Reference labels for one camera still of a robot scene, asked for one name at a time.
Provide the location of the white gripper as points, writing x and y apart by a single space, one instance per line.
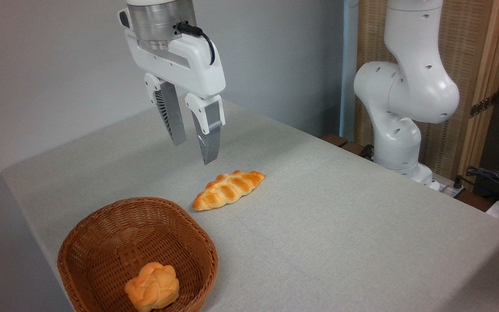
195 65

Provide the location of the round knotted bread roll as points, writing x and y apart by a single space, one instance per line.
152 286

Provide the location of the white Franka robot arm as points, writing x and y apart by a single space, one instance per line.
414 86

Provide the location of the long braided bread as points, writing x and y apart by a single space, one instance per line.
228 190

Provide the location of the brown wicker basket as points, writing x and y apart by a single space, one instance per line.
102 242

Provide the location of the silver cylindrical wrist flange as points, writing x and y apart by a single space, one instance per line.
154 19

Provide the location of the grey tablecloth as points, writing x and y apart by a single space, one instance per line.
353 242

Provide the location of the white power strip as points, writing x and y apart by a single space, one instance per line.
451 189

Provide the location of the woven folding screen, wooden frame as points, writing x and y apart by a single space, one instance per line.
470 52

